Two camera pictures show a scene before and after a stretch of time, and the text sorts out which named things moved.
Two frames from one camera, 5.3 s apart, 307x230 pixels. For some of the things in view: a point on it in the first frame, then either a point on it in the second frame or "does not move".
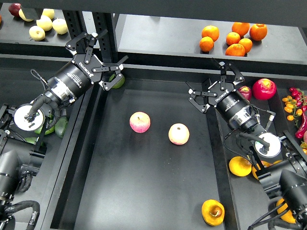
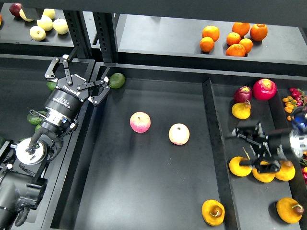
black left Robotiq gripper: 73,79 → 63,106
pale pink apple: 179,133 does not move
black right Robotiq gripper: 237,109 → 277,145
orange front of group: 236,50 does not move
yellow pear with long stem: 240,166 does not move
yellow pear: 212,212 does not move
